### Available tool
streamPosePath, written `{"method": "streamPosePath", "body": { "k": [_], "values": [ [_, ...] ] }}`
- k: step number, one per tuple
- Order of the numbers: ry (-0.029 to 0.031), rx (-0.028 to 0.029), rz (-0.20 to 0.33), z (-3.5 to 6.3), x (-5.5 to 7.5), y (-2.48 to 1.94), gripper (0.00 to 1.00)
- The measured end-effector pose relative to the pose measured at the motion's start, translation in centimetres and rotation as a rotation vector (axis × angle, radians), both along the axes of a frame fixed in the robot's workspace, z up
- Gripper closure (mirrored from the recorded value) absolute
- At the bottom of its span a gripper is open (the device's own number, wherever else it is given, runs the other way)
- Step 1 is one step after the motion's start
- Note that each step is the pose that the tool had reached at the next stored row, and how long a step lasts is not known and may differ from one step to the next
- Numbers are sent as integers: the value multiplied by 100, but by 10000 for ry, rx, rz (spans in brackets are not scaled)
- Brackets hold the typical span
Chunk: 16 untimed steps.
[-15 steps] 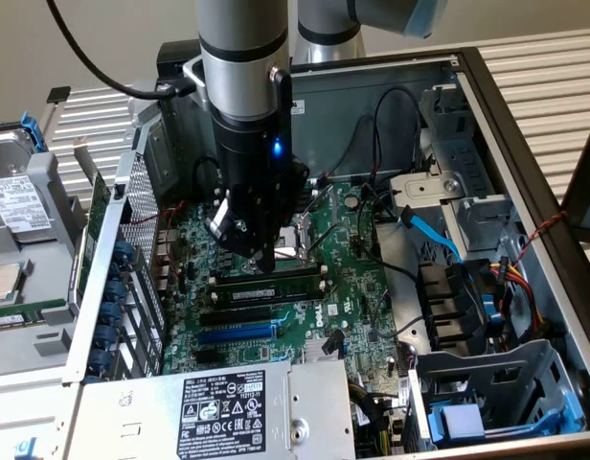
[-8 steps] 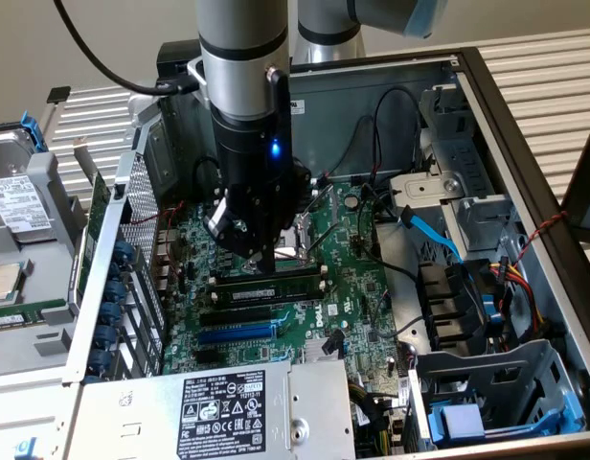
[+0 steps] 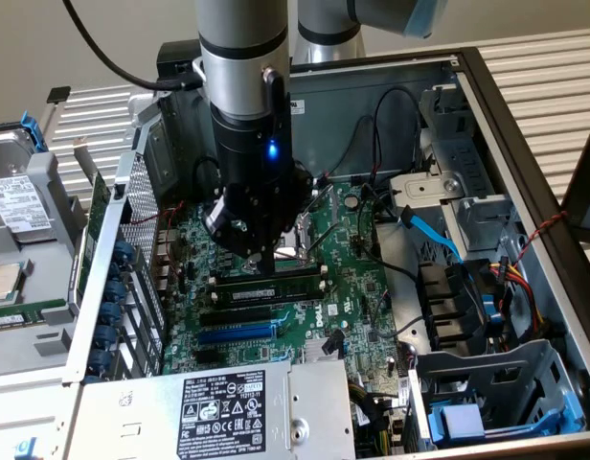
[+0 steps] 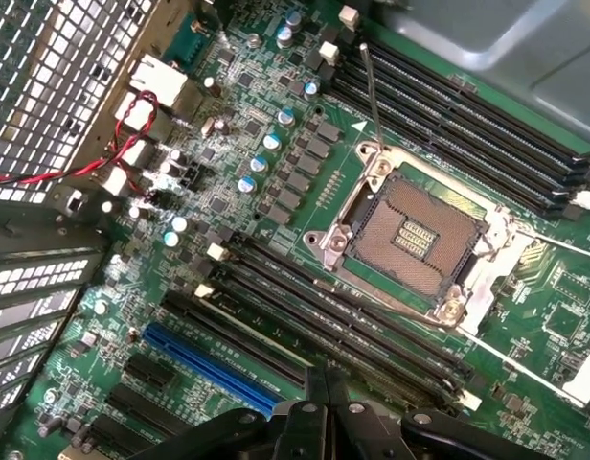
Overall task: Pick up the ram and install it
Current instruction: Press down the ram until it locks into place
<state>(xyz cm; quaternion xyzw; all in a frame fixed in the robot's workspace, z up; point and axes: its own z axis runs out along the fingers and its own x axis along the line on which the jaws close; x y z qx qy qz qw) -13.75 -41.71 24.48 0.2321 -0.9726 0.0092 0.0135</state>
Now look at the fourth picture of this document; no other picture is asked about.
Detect black RAM slot white latches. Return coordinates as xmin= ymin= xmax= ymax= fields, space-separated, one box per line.
xmin=339 ymin=6 xmax=590 ymax=183
xmin=320 ymin=41 xmax=590 ymax=212
xmin=205 ymin=241 xmax=484 ymax=412

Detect blue expansion slot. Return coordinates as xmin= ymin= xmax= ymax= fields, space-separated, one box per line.
xmin=142 ymin=321 xmax=283 ymax=419

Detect long black expansion slot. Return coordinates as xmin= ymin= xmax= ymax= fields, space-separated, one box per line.
xmin=104 ymin=382 xmax=195 ymax=435
xmin=86 ymin=412 xmax=165 ymax=459
xmin=159 ymin=288 xmax=309 ymax=390

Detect short black expansion slot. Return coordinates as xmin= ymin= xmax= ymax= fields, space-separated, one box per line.
xmin=124 ymin=353 xmax=177 ymax=390

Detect silver locking lever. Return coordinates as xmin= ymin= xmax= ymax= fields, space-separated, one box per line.
xmin=360 ymin=41 xmax=387 ymax=148
xmin=460 ymin=328 xmax=588 ymax=408

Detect CPU socket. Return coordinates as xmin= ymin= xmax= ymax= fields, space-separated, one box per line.
xmin=302 ymin=141 xmax=497 ymax=332

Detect green motherboard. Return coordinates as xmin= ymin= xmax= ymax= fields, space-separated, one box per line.
xmin=16 ymin=0 xmax=590 ymax=460

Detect silver socket cover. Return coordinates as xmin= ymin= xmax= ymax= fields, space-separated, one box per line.
xmin=460 ymin=205 xmax=548 ymax=336

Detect grey metal PC case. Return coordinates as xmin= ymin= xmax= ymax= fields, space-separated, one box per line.
xmin=0 ymin=0 xmax=590 ymax=432

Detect red black twisted wire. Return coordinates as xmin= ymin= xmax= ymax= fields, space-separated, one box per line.
xmin=0 ymin=89 xmax=160 ymax=187

